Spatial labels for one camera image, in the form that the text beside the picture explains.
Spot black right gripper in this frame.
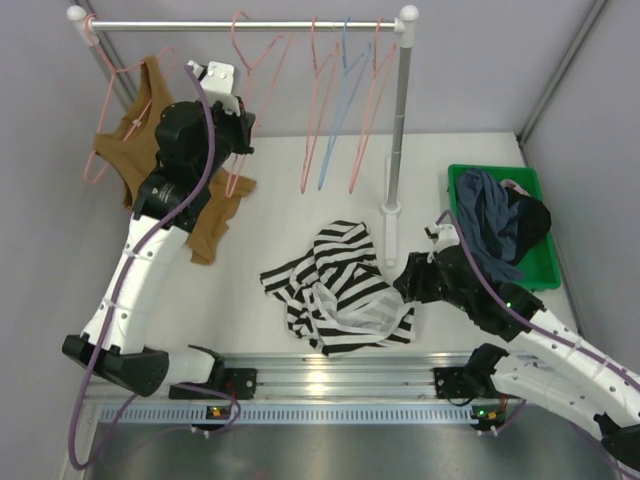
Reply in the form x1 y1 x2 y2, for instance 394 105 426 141
394 251 473 312

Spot pink hanger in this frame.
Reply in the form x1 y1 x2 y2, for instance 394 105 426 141
225 10 293 198
348 18 397 194
299 17 340 195
82 15 177 208

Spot black white striped tank top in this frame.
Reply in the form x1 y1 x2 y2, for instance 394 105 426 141
259 220 415 358

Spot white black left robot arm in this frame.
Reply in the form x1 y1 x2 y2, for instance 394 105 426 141
62 101 255 397

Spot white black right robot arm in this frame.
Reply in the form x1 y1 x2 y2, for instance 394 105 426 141
393 246 639 470

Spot blue hanger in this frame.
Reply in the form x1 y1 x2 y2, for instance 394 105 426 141
317 17 372 191

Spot brown tank top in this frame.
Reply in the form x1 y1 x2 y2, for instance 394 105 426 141
94 55 256 265

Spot pink hanger under brown top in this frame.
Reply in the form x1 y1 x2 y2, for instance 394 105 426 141
82 15 177 208

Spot blue grey garment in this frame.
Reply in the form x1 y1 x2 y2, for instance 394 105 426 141
455 168 524 282

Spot green plastic bin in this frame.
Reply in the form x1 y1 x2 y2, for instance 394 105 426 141
448 164 561 291

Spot black garment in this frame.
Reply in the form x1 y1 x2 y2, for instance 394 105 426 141
506 187 552 266

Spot pink garment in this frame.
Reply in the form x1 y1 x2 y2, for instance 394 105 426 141
500 179 531 198

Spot white clothes rack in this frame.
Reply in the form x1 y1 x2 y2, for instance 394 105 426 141
67 1 419 267

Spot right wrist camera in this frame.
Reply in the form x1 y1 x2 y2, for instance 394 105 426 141
425 223 460 254

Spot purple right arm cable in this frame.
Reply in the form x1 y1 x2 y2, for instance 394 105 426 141
437 207 640 480

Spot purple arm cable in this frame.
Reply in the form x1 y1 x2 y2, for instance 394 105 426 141
67 64 241 471
437 207 640 480

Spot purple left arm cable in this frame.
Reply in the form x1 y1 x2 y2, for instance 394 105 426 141
67 64 241 471

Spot aluminium rail frame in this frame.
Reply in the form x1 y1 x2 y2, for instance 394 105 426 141
82 219 640 480

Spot white slotted cable duct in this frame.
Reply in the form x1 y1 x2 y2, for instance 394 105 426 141
119 404 479 425

